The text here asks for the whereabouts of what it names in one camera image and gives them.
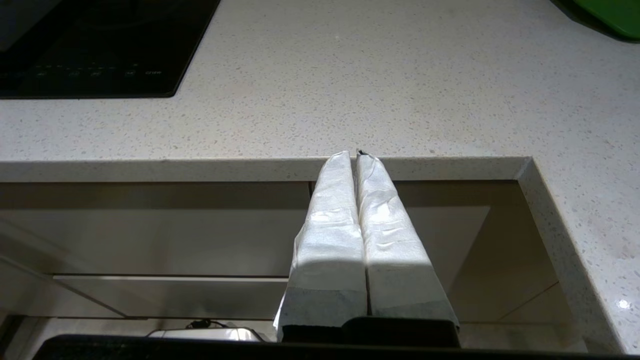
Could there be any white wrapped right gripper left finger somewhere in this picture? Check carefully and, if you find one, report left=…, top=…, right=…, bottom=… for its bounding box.
left=274, top=151, right=369, bottom=344

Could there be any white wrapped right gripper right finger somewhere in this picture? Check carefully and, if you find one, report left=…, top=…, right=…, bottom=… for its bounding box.
left=355, top=150, right=460, bottom=331

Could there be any black induction cooktop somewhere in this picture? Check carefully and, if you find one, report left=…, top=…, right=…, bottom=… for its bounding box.
left=0, top=0, right=222, bottom=99

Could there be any green plastic tray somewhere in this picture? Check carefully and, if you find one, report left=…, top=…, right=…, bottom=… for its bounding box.
left=570, top=0, right=640, bottom=42

